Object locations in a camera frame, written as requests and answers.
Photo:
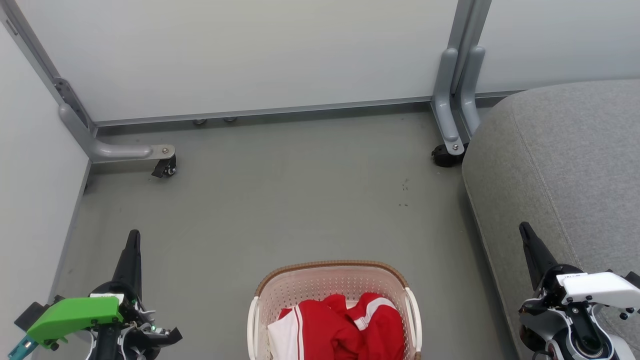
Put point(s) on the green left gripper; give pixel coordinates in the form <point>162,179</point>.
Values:
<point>75,315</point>

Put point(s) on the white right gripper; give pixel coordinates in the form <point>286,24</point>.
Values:
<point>600,290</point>

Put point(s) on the red and white garment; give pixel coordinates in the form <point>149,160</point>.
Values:
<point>330,330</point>

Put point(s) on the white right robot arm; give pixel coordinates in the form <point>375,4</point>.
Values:
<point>585,345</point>

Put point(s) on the grey fabric sofa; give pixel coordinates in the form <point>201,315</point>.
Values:
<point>565,165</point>

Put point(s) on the black caster wheel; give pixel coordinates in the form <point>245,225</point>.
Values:
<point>445,156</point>
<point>166,167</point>

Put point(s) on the grey curved partition leg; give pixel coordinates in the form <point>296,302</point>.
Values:
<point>115,151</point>

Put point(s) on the beige laundry basket brown rim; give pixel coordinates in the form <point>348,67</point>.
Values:
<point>300,285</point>

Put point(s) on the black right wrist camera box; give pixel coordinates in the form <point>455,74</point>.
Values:
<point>633,279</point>

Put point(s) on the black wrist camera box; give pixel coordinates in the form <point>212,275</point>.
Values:
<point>31,316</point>
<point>633,279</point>

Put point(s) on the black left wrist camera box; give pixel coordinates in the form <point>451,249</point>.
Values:
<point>31,316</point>

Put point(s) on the grey double partition leg post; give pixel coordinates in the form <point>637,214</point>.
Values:
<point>452,90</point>

